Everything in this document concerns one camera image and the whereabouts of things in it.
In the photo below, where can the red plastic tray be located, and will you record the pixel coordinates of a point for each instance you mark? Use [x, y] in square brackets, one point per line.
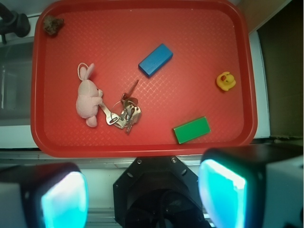
[207, 38]

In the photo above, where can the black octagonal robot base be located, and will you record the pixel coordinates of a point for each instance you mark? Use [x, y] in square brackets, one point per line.
[158, 192]

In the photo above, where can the brown rock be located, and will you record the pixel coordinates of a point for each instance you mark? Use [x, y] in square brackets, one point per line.
[52, 25]

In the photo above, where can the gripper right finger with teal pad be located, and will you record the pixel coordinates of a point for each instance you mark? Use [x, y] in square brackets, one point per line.
[253, 186]

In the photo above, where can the bunch of metal keys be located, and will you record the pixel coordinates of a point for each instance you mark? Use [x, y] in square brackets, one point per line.
[130, 114]

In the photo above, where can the blue rectangular block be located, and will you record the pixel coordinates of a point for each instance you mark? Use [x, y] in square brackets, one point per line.
[155, 60]

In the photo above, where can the yellow rubber duck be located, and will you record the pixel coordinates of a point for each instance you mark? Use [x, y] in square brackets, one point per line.
[225, 81]

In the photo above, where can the green rectangular block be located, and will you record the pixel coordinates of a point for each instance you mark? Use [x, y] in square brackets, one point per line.
[192, 130]

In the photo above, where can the pink plush bunny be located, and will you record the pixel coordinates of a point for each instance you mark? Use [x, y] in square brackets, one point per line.
[89, 96]

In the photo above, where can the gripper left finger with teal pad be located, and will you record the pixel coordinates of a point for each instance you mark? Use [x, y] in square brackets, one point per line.
[43, 196]

